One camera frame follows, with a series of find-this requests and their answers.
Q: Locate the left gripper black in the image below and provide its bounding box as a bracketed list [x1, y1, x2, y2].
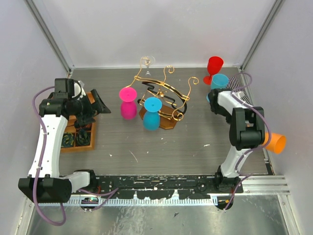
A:
[70, 89, 111, 125]

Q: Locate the red wine glass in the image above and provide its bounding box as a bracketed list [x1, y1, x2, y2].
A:
[203, 56, 224, 85]

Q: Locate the light blue wine glass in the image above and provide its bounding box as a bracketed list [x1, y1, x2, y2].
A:
[203, 73, 229, 91]

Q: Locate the orange wine glass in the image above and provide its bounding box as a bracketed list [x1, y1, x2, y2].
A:
[265, 132, 287, 154]

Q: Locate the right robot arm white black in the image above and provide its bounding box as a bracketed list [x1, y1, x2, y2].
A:
[207, 89, 265, 193]

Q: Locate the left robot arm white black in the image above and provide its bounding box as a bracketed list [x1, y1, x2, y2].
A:
[18, 88, 110, 204]

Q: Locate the pink wine glass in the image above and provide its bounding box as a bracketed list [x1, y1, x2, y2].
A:
[119, 87, 137, 120]

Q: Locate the blue wine glass front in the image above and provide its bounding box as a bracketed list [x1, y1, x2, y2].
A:
[143, 97, 162, 131]

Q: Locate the clear wine glass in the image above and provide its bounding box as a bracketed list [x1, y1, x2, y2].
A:
[140, 56, 155, 77]

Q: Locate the rolled dark floral tie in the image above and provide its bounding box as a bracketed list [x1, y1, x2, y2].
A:
[75, 129, 91, 146]

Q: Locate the wooden compartment tray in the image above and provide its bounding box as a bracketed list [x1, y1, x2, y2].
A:
[48, 92, 96, 154]

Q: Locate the rolled green patterned tie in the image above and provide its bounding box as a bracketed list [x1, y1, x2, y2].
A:
[61, 132, 75, 148]

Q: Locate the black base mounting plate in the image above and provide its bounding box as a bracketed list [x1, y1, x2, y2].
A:
[69, 174, 244, 199]

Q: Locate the striped black white cloth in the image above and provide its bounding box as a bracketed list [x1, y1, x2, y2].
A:
[226, 76, 251, 105]

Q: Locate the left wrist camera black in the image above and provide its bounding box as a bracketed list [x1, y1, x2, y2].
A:
[53, 78, 83, 100]

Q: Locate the gold wire wine glass rack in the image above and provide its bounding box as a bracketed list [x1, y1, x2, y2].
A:
[130, 62, 199, 130]

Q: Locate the aluminium front rail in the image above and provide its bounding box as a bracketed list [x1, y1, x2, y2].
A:
[37, 174, 290, 203]

